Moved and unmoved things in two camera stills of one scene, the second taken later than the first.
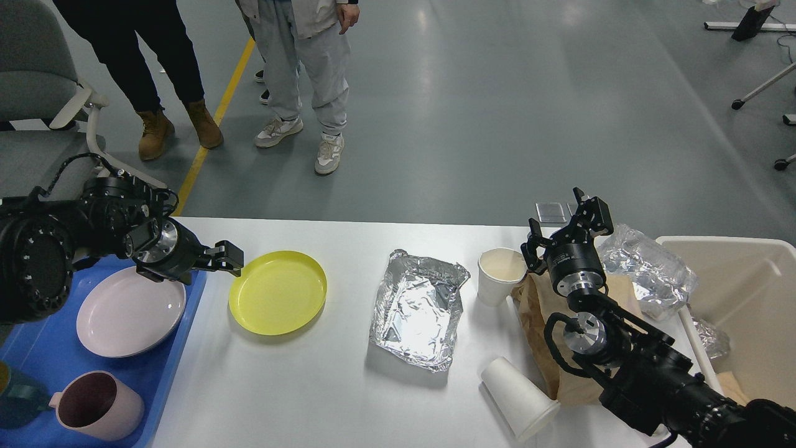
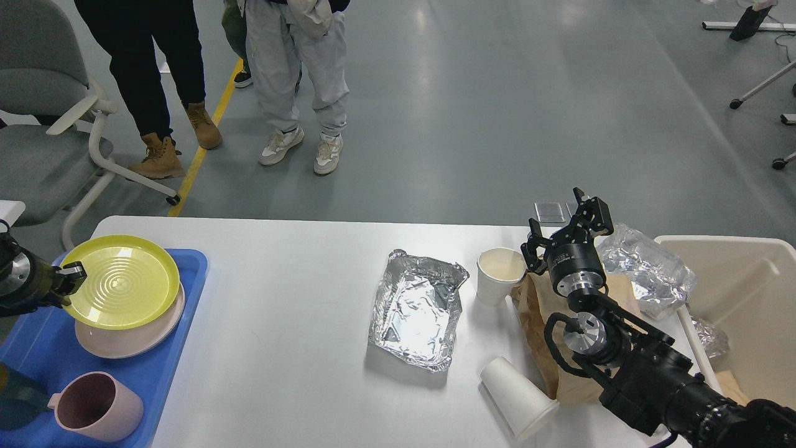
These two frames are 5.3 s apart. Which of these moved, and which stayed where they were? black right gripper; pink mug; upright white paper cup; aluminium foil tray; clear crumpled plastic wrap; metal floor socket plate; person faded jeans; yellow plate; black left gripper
Moved: yellow plate; person faded jeans; black left gripper
Stayed: black right gripper; upright white paper cup; pink mug; aluminium foil tray; metal floor socket plate; clear crumpled plastic wrap
